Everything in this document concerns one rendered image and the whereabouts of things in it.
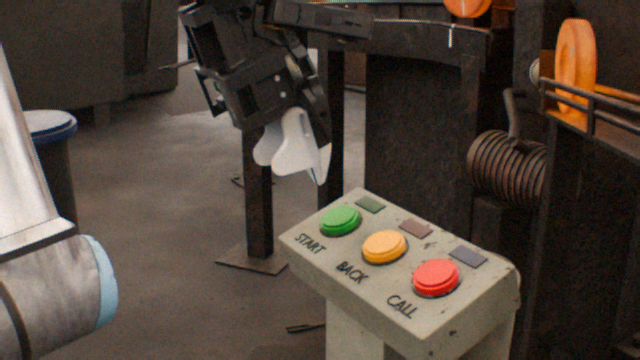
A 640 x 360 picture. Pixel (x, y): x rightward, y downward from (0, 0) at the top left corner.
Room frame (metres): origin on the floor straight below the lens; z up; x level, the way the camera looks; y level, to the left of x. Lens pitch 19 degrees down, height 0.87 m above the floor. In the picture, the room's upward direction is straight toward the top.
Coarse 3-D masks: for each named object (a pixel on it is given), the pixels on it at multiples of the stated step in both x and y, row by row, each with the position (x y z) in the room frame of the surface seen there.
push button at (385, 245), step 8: (376, 232) 0.59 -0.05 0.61; (384, 232) 0.59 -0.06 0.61; (392, 232) 0.58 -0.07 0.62; (368, 240) 0.58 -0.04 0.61; (376, 240) 0.58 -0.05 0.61; (384, 240) 0.57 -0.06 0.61; (392, 240) 0.57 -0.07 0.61; (400, 240) 0.57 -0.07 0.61; (368, 248) 0.57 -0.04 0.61; (376, 248) 0.56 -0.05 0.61; (384, 248) 0.56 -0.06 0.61; (392, 248) 0.56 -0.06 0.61; (400, 248) 0.56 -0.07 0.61; (368, 256) 0.56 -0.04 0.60; (376, 256) 0.56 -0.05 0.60; (384, 256) 0.55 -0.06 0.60; (392, 256) 0.55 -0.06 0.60
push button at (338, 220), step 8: (336, 208) 0.65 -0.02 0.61; (344, 208) 0.65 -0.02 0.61; (352, 208) 0.64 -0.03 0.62; (328, 216) 0.64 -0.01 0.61; (336, 216) 0.64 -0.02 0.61; (344, 216) 0.63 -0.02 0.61; (352, 216) 0.63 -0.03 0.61; (320, 224) 0.63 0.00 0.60; (328, 224) 0.63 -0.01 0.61; (336, 224) 0.62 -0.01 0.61; (344, 224) 0.62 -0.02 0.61; (352, 224) 0.62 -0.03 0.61; (328, 232) 0.62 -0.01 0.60; (336, 232) 0.62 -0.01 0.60; (344, 232) 0.62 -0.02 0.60
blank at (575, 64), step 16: (560, 32) 1.07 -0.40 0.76; (576, 32) 0.98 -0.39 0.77; (592, 32) 0.98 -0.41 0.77; (560, 48) 1.06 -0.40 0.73; (576, 48) 0.96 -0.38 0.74; (592, 48) 0.96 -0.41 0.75; (560, 64) 1.06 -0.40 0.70; (576, 64) 0.95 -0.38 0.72; (592, 64) 0.95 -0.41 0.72; (560, 80) 1.05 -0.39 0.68; (576, 80) 0.95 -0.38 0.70; (592, 80) 0.94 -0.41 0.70; (576, 96) 0.95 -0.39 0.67; (576, 112) 0.98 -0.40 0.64
